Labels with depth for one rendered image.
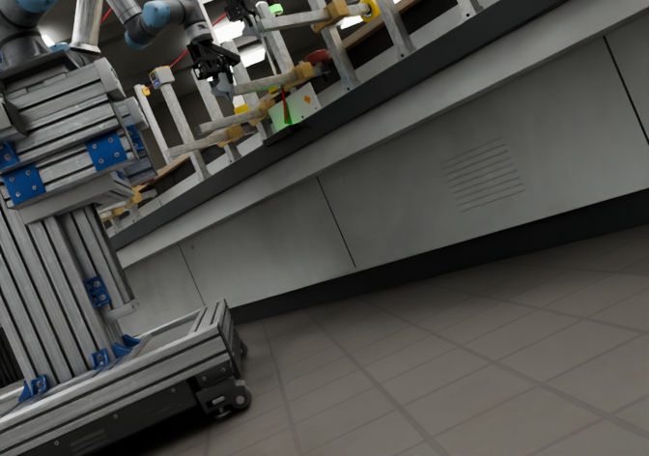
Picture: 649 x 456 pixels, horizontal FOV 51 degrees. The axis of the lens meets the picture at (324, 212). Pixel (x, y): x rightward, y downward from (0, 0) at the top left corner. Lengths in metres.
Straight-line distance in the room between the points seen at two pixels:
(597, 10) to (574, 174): 0.53
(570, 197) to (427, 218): 0.55
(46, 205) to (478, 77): 1.25
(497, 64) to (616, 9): 0.33
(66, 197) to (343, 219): 1.13
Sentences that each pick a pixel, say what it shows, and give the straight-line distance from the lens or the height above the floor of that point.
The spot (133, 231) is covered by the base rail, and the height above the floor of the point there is 0.66.
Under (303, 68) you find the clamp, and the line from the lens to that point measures 2.34.
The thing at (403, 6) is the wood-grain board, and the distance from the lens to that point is 2.24.
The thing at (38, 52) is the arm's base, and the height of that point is 1.07.
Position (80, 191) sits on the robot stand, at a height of 0.71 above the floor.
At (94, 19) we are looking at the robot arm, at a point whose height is 1.33.
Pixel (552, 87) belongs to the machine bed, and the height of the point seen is 0.45.
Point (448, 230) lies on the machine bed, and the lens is 2.39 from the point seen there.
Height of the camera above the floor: 0.40
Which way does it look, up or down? 1 degrees down
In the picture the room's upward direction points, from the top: 23 degrees counter-clockwise
